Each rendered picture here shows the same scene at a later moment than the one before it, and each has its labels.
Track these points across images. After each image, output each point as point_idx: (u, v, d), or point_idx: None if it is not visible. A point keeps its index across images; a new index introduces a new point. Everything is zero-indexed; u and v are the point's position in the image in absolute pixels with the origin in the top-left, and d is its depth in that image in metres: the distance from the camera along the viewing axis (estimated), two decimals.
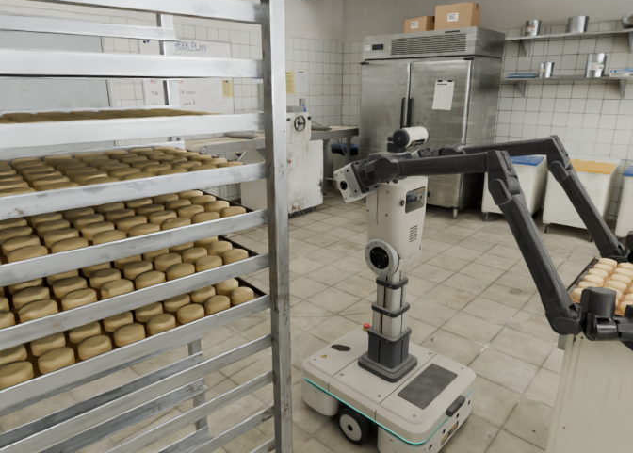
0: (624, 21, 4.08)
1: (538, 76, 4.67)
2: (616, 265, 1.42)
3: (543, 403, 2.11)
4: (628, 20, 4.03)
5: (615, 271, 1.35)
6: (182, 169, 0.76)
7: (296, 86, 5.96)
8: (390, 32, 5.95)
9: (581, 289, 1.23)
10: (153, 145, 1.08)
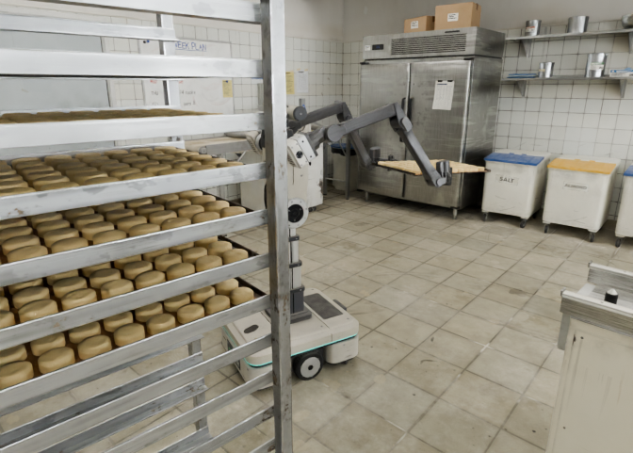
0: (624, 21, 4.08)
1: (538, 76, 4.67)
2: None
3: (543, 403, 2.11)
4: (628, 20, 4.03)
5: (394, 164, 2.62)
6: (182, 169, 0.76)
7: (296, 86, 5.96)
8: (390, 32, 5.95)
9: (413, 169, 2.41)
10: (153, 145, 1.08)
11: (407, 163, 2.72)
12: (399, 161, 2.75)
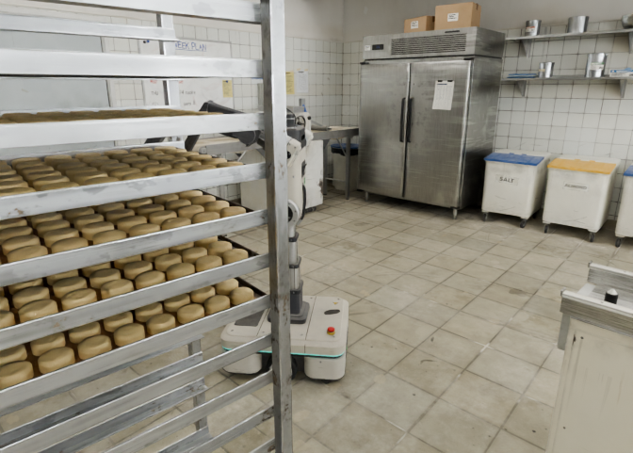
0: (624, 21, 4.08)
1: (538, 76, 4.67)
2: None
3: (543, 403, 2.11)
4: (628, 20, 4.03)
5: None
6: (182, 169, 0.76)
7: (296, 86, 5.96)
8: (390, 32, 5.95)
9: None
10: (153, 145, 1.08)
11: None
12: None
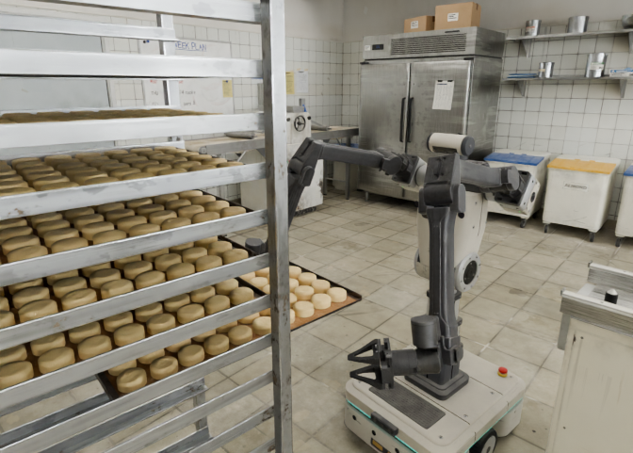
0: (624, 21, 4.08)
1: (538, 76, 4.67)
2: (332, 299, 1.09)
3: (543, 403, 2.11)
4: (628, 20, 4.03)
5: (307, 286, 1.14)
6: (182, 169, 0.76)
7: (296, 86, 5.96)
8: (390, 32, 5.95)
9: None
10: (153, 145, 1.08)
11: None
12: (294, 312, 1.01)
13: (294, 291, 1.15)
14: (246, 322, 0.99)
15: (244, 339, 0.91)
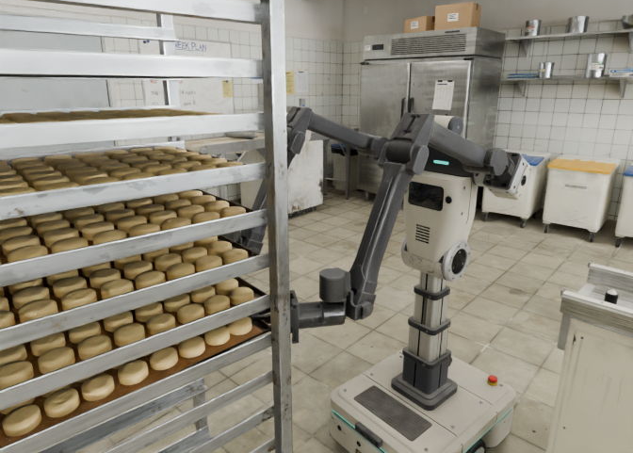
0: (624, 21, 4.08)
1: (538, 76, 4.67)
2: (233, 331, 0.91)
3: (543, 403, 2.11)
4: (628, 20, 4.03)
5: None
6: (182, 169, 0.76)
7: (296, 86, 5.96)
8: (390, 32, 5.95)
9: None
10: (153, 145, 1.08)
11: None
12: (176, 352, 0.83)
13: None
14: (115, 367, 0.81)
15: (99, 394, 0.73)
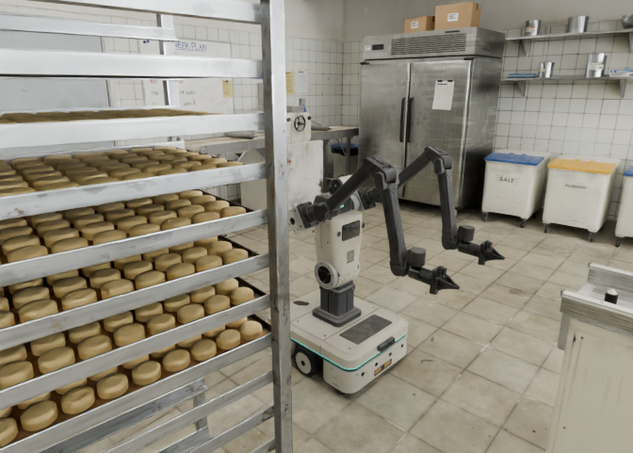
0: (624, 21, 4.08)
1: (538, 76, 4.67)
2: (243, 335, 0.93)
3: (543, 403, 2.11)
4: (628, 20, 4.03)
5: None
6: (182, 169, 0.76)
7: (296, 86, 5.96)
8: (390, 32, 5.95)
9: None
10: (153, 145, 1.08)
11: (167, 350, 0.87)
12: (188, 354, 0.85)
13: None
14: (129, 367, 0.83)
15: (113, 393, 0.75)
